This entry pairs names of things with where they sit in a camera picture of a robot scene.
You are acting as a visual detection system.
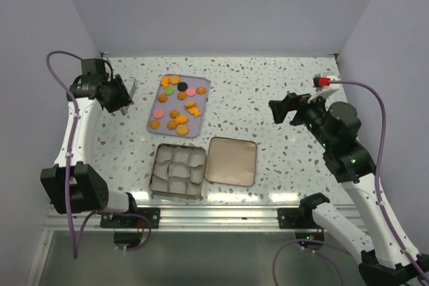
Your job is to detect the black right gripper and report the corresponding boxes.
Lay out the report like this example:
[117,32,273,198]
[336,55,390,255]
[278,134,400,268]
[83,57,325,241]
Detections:
[269,89,334,150]

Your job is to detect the metal tongs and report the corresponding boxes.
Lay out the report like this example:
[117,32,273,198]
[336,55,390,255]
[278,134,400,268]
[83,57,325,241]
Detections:
[121,77,138,115]

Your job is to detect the orange ridged cookie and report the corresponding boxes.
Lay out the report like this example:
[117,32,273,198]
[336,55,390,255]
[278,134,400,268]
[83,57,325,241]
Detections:
[167,119,178,130]

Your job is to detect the orange flower cookie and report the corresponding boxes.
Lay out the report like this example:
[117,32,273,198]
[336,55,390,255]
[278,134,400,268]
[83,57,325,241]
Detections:
[169,109,180,119]
[175,115,188,125]

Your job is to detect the orange round biscuit cookie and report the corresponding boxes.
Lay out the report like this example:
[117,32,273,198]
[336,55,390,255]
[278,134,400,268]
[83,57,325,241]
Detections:
[184,101,196,109]

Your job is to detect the orange round cookie large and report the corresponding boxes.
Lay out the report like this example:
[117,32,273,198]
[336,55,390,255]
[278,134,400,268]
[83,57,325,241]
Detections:
[176,124,189,135]

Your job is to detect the orange animal shaped cookie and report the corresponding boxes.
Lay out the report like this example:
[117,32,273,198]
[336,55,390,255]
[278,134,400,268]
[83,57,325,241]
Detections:
[187,106,201,117]

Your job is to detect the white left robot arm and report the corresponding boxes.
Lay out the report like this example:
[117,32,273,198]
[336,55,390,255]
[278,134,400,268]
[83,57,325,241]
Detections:
[40,58,139,228]

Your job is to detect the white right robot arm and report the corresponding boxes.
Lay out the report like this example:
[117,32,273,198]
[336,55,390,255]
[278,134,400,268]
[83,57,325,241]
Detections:
[269,93,428,285]

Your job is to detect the pink round cookie lower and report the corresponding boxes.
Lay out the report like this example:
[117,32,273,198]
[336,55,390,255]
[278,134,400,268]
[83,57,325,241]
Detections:
[153,109,164,119]

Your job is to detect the pink round cookie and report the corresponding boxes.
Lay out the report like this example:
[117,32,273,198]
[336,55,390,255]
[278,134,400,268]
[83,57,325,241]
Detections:
[186,88,196,96]
[153,109,164,119]

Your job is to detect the brown round cookie left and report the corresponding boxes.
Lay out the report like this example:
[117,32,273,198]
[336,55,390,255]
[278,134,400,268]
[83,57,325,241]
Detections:
[158,94,168,102]

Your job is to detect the brown round cookie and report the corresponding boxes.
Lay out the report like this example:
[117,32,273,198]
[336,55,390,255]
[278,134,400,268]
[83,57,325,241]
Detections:
[177,92,187,100]
[158,94,168,102]

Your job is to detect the orange cookie bottom left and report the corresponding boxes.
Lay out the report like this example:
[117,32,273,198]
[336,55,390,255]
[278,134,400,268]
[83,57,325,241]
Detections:
[149,119,160,129]

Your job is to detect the orange star cookie top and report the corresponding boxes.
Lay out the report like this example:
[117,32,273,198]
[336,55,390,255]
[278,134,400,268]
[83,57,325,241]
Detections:
[161,76,170,88]

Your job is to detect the green round cookie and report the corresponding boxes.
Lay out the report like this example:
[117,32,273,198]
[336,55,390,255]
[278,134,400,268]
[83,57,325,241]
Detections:
[164,86,175,95]

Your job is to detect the lilac plastic tray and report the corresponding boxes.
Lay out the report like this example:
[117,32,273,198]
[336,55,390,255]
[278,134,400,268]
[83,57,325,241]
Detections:
[147,74,210,138]

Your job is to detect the brown round cookie centre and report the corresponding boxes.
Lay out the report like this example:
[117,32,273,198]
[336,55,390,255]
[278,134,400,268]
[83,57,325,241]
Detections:
[177,92,187,100]

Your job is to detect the black round cookie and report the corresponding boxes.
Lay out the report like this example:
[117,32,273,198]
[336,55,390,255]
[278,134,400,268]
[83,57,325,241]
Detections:
[177,82,188,92]

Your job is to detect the gold cookie tin lid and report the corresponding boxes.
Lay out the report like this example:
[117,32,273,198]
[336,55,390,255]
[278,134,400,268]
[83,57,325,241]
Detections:
[204,137,257,187]

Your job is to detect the pink round cookie upper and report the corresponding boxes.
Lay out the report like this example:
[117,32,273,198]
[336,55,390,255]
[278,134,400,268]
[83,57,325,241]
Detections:
[186,88,196,96]

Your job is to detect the brown flower cookie right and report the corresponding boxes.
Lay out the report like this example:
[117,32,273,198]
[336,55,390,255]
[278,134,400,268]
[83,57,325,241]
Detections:
[196,87,206,95]

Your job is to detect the gold cookie tin base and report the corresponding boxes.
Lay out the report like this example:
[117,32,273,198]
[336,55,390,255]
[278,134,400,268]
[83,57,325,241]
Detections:
[149,143,206,200]

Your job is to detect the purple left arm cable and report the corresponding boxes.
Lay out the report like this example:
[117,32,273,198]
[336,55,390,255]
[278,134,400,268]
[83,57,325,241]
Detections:
[45,51,155,259]

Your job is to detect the aluminium mounting rail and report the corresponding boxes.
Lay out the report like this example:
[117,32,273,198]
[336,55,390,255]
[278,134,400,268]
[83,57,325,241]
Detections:
[46,204,366,232]

